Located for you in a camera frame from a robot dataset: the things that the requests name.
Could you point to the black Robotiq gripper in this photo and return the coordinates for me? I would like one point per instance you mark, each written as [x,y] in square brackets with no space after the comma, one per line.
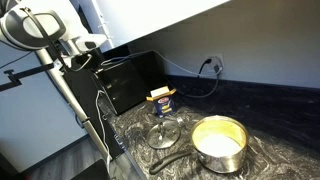
[95,57]

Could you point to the round glass pot lid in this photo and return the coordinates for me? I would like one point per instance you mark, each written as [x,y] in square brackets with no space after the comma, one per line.
[163,135]

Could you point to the glossy black box appliance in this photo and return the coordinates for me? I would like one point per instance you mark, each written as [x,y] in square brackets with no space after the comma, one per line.
[123,86]

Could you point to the blue Barilla pasta box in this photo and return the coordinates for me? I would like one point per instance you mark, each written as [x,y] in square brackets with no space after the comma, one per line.
[165,106]

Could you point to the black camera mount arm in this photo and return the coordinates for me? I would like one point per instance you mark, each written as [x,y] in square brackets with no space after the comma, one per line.
[30,70]

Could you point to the white wall cabinet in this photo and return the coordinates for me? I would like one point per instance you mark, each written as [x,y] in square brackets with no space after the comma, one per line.
[150,16]

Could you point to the white wall power outlet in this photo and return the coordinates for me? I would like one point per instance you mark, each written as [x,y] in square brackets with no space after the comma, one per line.
[206,56]

